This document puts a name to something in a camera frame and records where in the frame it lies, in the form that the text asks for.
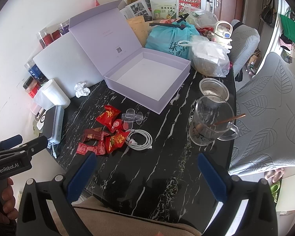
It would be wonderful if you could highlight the green white tea pouch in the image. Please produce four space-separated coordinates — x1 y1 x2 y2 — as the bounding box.
150 0 179 20

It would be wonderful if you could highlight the crumpled white tissue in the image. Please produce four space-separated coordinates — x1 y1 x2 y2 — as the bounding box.
74 82 90 98

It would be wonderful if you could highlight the black white printed leaflet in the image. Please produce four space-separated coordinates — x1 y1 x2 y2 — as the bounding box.
120 0 152 19

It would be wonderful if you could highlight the red cartoon candy packet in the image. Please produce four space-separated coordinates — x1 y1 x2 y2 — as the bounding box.
105 131 130 153

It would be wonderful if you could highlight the person's left hand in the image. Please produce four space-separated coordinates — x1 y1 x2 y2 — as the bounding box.
0 177 18 224

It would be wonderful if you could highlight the clear glass mug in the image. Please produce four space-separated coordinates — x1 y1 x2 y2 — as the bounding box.
189 95 239 146

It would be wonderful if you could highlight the stainless steel strainer bowl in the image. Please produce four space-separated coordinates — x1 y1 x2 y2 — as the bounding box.
199 78 230 101

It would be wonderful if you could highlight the brown paper envelope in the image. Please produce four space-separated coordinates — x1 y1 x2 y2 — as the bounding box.
127 16 148 47

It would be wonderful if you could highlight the dark maroon snack packet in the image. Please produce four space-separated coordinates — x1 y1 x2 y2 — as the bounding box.
81 127 110 143

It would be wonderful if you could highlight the red gold candy packet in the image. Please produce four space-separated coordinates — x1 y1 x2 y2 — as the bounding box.
96 105 121 129

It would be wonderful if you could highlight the large white flat box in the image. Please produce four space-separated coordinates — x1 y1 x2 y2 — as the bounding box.
33 32 103 98

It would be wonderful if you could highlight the red stick packet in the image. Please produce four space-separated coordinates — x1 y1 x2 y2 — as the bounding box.
76 142 99 155

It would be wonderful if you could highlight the brown wooden door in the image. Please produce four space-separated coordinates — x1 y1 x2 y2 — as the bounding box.
214 0 246 23

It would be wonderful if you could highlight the white electric kettle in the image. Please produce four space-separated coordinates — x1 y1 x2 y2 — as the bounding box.
211 20 233 50

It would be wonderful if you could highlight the red toy propeller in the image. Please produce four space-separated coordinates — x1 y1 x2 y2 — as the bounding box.
110 119 124 134

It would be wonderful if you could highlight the red twisted candy packet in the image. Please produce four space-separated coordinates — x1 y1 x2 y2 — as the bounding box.
96 132 111 156

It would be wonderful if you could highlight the clear crinkled plastic bag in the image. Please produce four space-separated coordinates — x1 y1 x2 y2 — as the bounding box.
183 5 218 29

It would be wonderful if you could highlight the red Northeast shopping bag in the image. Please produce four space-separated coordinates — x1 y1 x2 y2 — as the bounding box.
178 0 201 15

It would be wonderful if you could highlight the open lavender gift box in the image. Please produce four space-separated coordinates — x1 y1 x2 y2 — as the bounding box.
69 0 190 114

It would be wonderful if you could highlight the green tote bag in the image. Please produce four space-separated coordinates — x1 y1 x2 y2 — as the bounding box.
280 9 295 44

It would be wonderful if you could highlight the teal plastic bag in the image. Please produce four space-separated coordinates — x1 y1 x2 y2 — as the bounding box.
145 20 199 59

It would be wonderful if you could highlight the white plastic bag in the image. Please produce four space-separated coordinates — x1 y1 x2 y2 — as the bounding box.
178 35 230 77

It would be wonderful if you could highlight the copper stirring stick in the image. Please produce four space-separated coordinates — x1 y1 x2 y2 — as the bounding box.
211 113 246 126

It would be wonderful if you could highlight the white charging cable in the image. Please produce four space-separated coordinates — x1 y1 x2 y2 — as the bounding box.
125 129 153 151

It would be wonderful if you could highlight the light blue power bank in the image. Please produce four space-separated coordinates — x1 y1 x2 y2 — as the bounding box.
42 105 64 144

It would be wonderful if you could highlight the clear plastic toy airplane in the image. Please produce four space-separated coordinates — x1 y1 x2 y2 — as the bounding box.
121 108 144 125

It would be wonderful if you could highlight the grey leaf pattern chair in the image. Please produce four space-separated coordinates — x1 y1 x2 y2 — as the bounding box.
229 52 295 175

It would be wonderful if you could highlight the black long clip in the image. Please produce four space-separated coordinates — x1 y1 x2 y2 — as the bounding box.
148 13 189 30

